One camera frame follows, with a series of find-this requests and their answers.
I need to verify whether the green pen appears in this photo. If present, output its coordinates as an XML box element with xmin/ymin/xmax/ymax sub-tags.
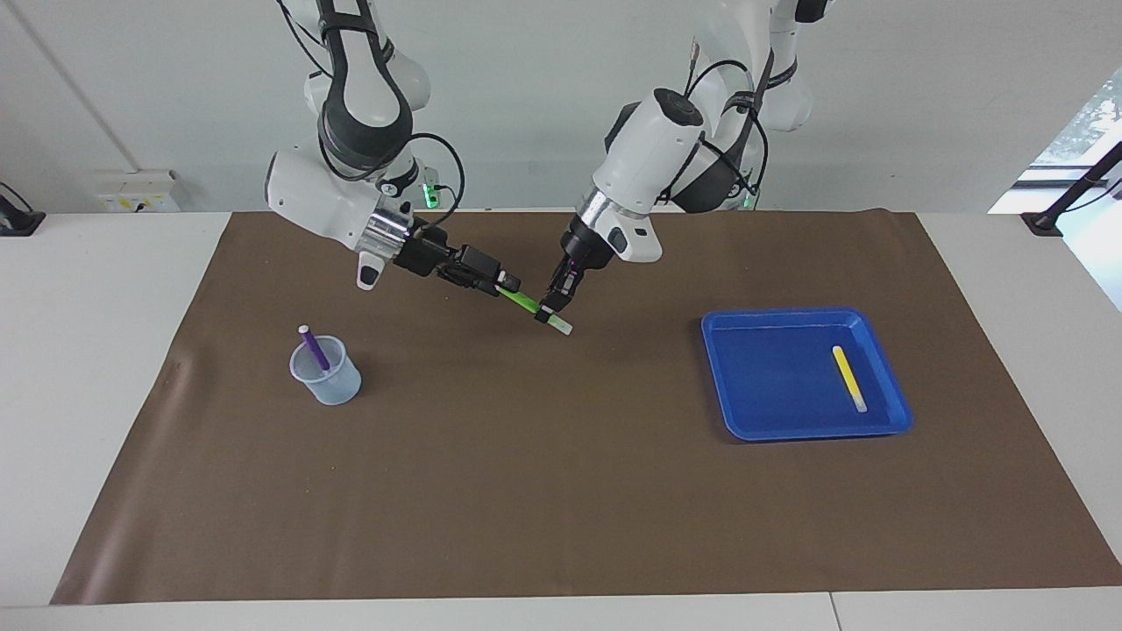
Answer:
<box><xmin>497</xmin><ymin>287</ymin><xmax>574</xmax><ymax>337</ymax></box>

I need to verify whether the purple pen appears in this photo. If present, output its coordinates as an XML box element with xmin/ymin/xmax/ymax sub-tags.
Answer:
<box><xmin>297</xmin><ymin>324</ymin><xmax>332</xmax><ymax>374</ymax></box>

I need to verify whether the yellow pen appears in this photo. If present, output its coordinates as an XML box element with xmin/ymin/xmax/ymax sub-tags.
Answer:
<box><xmin>831</xmin><ymin>345</ymin><xmax>869</xmax><ymax>414</ymax></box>

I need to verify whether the brown table mat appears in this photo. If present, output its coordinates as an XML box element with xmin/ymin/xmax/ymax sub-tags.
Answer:
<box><xmin>49</xmin><ymin>209</ymin><xmax>1122</xmax><ymax>606</ymax></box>

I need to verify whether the light blue mesh pen cup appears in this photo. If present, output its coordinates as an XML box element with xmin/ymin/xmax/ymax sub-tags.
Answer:
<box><xmin>288</xmin><ymin>335</ymin><xmax>363</xmax><ymax>407</ymax></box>

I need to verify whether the blue plastic tray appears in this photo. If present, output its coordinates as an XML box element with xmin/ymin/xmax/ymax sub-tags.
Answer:
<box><xmin>700</xmin><ymin>307</ymin><xmax>914</xmax><ymax>442</ymax></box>

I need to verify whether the black clamp stand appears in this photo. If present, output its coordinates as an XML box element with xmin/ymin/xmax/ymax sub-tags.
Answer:
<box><xmin>1020</xmin><ymin>140</ymin><xmax>1122</xmax><ymax>238</ymax></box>

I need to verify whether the bright window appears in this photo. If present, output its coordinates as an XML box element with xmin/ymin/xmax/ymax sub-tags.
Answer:
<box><xmin>988</xmin><ymin>68</ymin><xmax>1122</xmax><ymax>313</ymax></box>

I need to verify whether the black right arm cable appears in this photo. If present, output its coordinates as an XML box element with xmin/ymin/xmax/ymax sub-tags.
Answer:
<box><xmin>405</xmin><ymin>132</ymin><xmax>466</xmax><ymax>236</ymax></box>

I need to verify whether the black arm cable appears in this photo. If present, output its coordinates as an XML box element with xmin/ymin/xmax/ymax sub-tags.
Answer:
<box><xmin>405</xmin><ymin>132</ymin><xmax>466</xmax><ymax>236</ymax></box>
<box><xmin>671</xmin><ymin>35</ymin><xmax>774</xmax><ymax>204</ymax></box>

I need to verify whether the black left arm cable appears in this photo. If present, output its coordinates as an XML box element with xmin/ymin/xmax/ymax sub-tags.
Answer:
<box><xmin>671</xmin><ymin>35</ymin><xmax>774</xmax><ymax>204</ymax></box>

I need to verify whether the white wall socket box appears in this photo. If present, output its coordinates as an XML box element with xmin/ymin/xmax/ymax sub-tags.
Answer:
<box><xmin>93</xmin><ymin>170</ymin><xmax>181</xmax><ymax>214</ymax></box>

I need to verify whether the black desk mount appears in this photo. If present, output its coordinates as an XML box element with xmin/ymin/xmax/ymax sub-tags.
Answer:
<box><xmin>0</xmin><ymin>181</ymin><xmax>47</xmax><ymax>238</ymax></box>

